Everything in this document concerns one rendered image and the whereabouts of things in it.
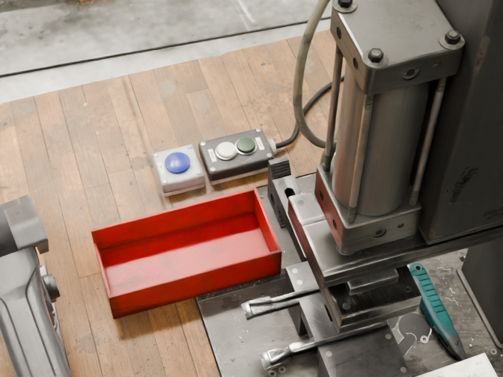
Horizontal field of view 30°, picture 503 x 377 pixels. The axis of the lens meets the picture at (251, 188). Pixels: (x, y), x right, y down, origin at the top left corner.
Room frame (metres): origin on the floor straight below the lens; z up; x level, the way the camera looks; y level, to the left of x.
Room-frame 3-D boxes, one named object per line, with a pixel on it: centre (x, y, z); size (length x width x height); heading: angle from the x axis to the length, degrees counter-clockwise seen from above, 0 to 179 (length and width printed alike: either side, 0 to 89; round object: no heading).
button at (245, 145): (0.93, 0.01, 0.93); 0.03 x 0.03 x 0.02
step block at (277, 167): (0.84, -0.05, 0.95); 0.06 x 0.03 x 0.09; 18
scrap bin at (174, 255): (0.74, 0.09, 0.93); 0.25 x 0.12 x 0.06; 108
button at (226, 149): (0.92, 0.04, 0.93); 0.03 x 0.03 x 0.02
